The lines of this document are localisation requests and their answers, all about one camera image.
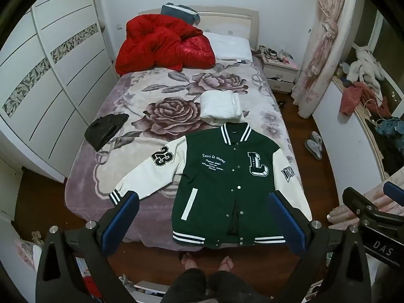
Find green white varsity jacket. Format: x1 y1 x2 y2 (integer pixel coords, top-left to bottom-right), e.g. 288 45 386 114
110 122 312 248

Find grey slippers pair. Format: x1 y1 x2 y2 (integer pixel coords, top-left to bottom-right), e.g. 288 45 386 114
304 131 323 160

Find white dresser with clutter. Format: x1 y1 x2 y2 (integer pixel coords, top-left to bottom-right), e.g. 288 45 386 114
312 9 404 209

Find person legs and feet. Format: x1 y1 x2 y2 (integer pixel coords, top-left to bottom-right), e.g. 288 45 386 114
162 252 272 302

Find black folded garment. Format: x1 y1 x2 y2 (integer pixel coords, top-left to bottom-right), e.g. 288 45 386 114
84 114 129 152

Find white bedside table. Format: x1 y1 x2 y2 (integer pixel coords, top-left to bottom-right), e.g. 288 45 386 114
259 45 300 94

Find white folded fluffy garment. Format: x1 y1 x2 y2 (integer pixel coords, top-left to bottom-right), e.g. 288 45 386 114
200 90 244 125

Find floral purple bed blanket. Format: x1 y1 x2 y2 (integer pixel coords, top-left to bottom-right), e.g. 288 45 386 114
65 61 303 252

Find white wardrobe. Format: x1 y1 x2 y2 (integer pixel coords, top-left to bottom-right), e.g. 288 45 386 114
1 0 117 181

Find pink floral curtain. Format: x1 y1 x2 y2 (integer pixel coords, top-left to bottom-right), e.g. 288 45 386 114
292 0 356 118

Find white pillow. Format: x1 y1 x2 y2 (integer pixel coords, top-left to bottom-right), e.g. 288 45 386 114
203 32 253 62

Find white bed headboard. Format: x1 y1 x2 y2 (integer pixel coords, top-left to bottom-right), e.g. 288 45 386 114
138 5 260 52

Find red quilted duvet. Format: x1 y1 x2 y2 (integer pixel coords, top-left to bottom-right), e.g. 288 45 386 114
115 14 216 76

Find grey blue folded cushion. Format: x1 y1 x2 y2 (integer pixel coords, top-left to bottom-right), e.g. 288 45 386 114
160 3 201 25

